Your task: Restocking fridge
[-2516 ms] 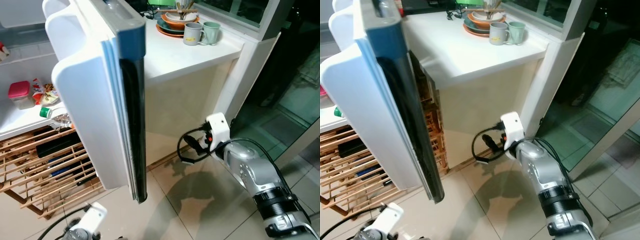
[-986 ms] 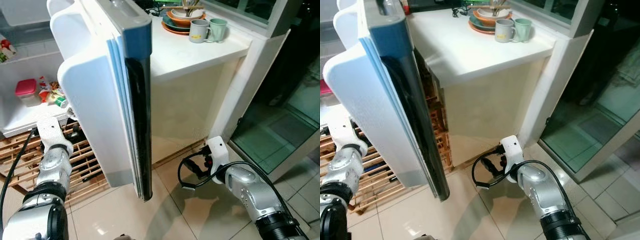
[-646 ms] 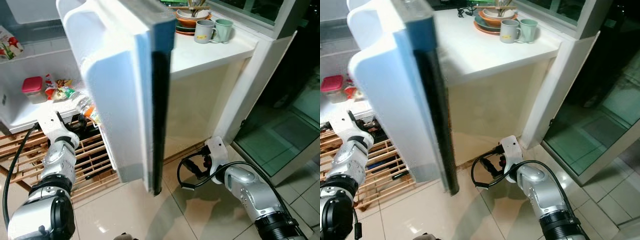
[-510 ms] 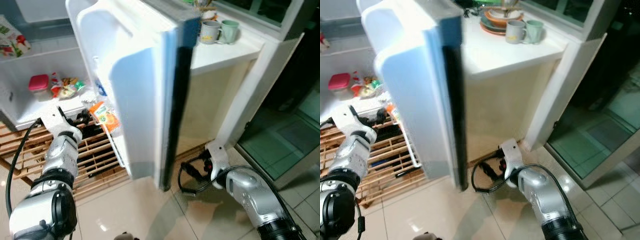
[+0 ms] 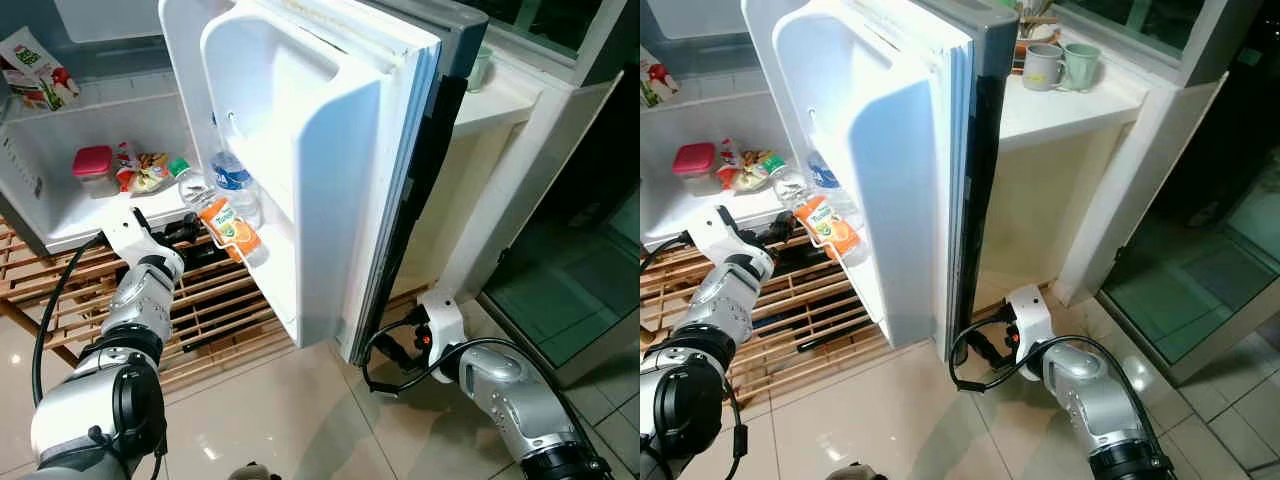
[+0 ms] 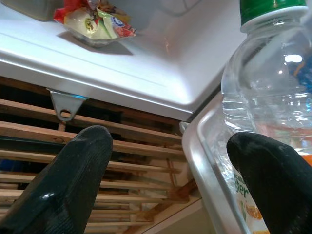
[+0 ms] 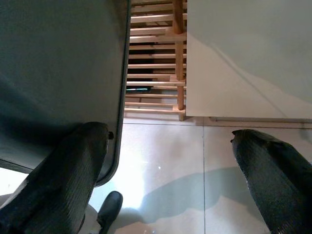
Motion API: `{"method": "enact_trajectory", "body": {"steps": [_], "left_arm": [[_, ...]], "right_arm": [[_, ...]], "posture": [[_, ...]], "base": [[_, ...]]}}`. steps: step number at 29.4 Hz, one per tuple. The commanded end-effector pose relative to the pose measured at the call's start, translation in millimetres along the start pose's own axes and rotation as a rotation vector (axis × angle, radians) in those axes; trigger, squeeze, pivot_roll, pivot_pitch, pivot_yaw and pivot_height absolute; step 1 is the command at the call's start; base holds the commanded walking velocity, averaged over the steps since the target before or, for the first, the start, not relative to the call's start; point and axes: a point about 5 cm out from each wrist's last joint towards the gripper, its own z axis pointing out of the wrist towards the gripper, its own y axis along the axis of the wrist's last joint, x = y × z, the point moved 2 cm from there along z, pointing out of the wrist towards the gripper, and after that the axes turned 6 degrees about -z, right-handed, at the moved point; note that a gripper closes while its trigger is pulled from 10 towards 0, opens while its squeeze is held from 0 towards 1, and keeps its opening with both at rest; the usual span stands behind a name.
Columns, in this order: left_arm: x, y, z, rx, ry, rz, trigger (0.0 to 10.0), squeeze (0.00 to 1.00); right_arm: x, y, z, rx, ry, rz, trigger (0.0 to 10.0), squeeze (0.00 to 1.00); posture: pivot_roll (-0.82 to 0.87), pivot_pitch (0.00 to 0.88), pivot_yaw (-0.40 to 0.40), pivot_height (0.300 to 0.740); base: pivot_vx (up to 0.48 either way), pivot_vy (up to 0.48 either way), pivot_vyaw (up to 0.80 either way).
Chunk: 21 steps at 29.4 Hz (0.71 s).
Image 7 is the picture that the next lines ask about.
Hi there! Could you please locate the white kitchen cabinet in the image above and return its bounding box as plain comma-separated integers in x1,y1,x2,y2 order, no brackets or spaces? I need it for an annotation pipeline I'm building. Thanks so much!
186,0,312,122

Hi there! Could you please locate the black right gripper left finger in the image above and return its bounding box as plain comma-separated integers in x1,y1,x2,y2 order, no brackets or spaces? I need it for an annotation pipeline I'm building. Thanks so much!
0,121,110,234

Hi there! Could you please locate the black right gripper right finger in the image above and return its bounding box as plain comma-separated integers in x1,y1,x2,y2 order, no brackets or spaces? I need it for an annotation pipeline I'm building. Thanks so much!
231,128,312,234

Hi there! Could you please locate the wooden slatted rack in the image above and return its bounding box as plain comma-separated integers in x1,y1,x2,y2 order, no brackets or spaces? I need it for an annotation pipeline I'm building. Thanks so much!
124,0,193,121

